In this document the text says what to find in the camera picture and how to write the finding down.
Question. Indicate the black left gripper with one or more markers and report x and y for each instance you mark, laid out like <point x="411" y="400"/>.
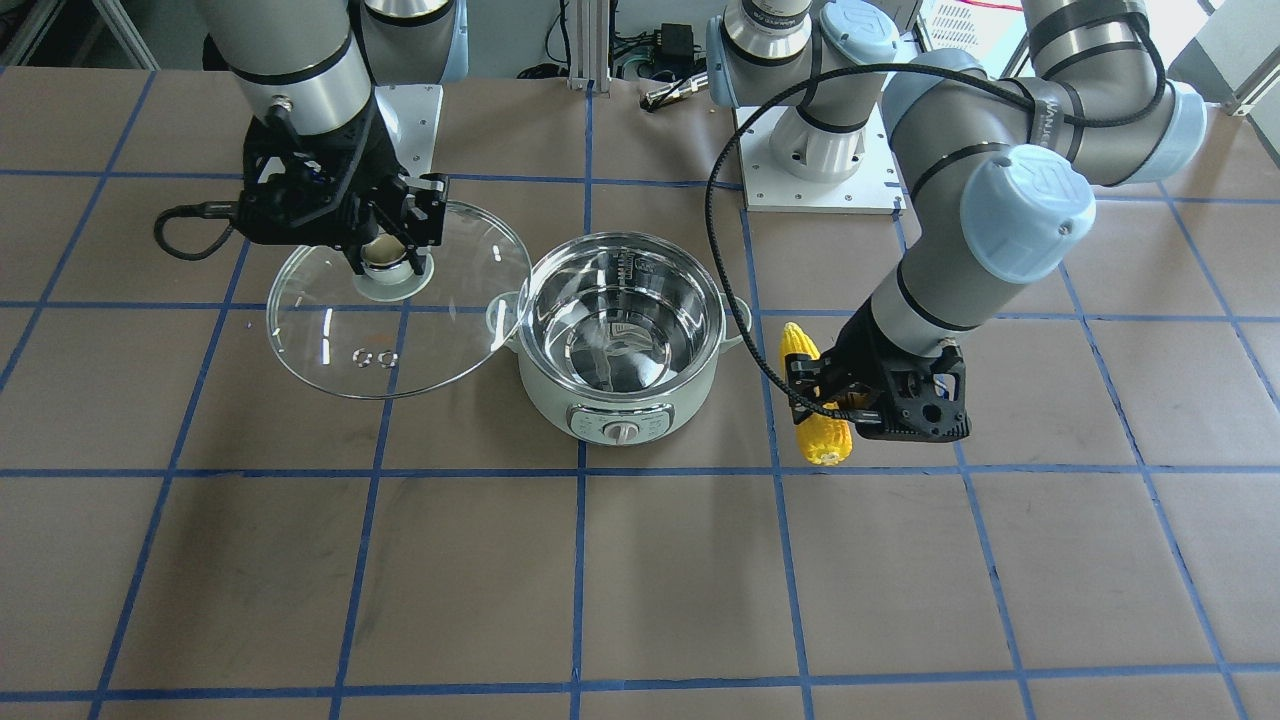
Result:
<point x="866" y="352"/>

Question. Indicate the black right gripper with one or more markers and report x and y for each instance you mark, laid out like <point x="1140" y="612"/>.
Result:
<point x="372" y="192"/>

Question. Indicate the yellow corn cob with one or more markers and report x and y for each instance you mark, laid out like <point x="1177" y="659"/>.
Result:
<point x="823" y="441"/>

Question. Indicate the glass pot lid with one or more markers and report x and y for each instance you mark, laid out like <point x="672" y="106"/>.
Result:
<point x="391" y="332"/>

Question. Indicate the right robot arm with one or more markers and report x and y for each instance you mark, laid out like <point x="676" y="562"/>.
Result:
<point x="345" y="98"/>

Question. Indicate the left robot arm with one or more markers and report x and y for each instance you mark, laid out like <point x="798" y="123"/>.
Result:
<point x="1001" y="174"/>

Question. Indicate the white electric cooking pot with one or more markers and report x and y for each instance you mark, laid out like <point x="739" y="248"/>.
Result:
<point x="618" y="336"/>

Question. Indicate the black power adapter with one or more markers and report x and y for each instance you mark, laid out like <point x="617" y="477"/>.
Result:
<point x="675" y="45"/>

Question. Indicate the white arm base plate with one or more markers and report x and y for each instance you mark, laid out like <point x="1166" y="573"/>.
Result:
<point x="411" y="114"/>
<point x="789" y="167"/>

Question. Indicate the aluminium frame post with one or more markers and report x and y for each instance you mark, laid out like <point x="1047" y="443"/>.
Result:
<point x="589" y="33"/>

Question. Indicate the silver cable plug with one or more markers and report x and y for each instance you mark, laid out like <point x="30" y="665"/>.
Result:
<point x="674" y="92"/>

